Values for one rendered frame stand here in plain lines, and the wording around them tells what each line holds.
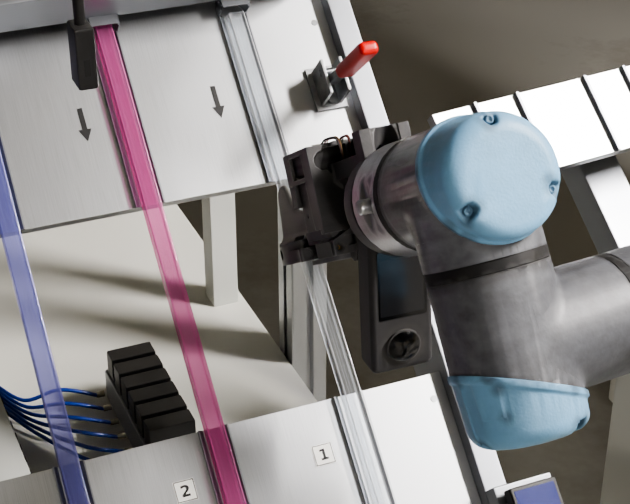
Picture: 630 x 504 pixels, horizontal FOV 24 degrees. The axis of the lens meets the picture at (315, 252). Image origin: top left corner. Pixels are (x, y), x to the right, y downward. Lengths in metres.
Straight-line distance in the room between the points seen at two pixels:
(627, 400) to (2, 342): 0.70
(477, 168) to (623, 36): 3.34
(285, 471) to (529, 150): 0.38
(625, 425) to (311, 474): 0.32
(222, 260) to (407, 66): 2.28
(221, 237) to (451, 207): 0.83
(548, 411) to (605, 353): 0.05
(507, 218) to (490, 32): 3.31
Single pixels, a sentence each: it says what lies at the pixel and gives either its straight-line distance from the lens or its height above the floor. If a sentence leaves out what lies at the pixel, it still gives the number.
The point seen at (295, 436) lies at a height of 0.84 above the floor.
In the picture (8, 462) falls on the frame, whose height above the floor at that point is 0.66.
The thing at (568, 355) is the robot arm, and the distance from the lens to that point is 0.85.
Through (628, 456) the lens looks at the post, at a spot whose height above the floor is 0.72.
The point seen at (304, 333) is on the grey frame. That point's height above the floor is 0.66.
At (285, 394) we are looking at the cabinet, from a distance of 1.52.
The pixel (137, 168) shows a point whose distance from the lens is 1.13.
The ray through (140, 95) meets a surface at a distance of 1.17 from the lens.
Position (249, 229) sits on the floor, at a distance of 3.08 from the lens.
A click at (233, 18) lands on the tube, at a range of 1.20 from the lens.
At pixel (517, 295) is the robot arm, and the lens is 0.83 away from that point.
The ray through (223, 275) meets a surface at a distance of 1.65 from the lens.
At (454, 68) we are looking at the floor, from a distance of 3.86.
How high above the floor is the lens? 1.51
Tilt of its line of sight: 30 degrees down
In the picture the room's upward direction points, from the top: straight up
